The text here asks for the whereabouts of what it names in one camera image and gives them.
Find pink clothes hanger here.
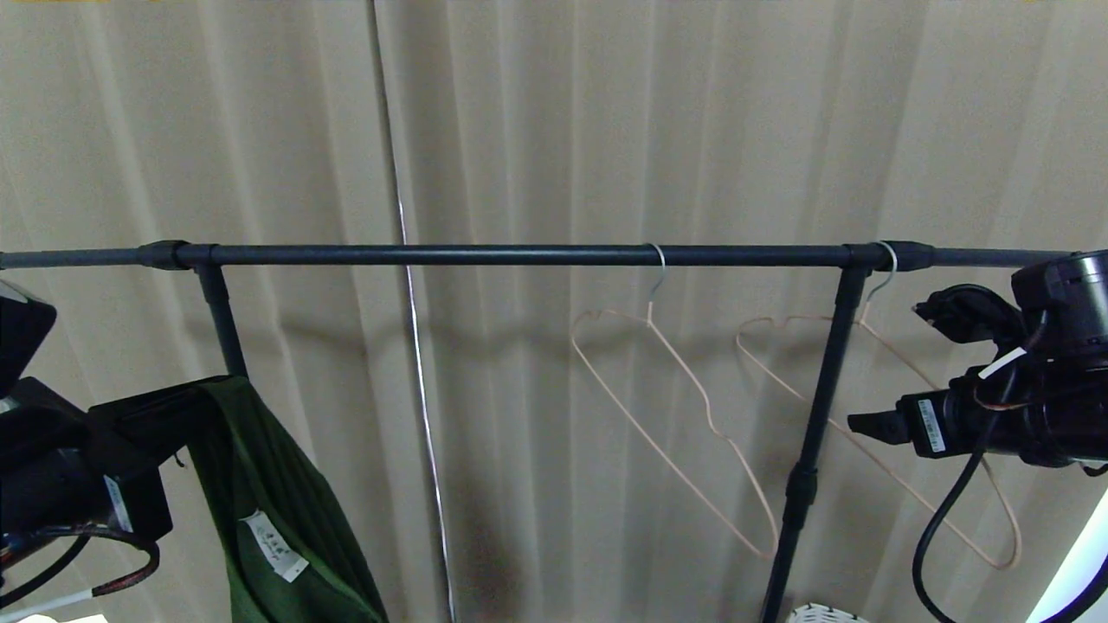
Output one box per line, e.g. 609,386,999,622
570,244,780,559
736,242,1022,569

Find black clothes rack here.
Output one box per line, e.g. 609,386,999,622
0,240,1074,623

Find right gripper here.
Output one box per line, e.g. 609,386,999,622
899,370,1083,468

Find beige curtain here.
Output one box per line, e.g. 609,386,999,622
0,0,1108,623

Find green long-sleeved shirt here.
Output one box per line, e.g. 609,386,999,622
186,376,390,623

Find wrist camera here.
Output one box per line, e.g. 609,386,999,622
0,279,58,399
913,284,1027,349

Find white laundry basket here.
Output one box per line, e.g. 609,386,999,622
783,603,871,623

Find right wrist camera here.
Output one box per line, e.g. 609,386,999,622
913,284,1027,349

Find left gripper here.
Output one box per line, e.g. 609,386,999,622
0,405,174,546

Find black cable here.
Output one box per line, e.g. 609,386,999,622
912,415,1108,623

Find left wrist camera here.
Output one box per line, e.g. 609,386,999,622
0,279,58,399

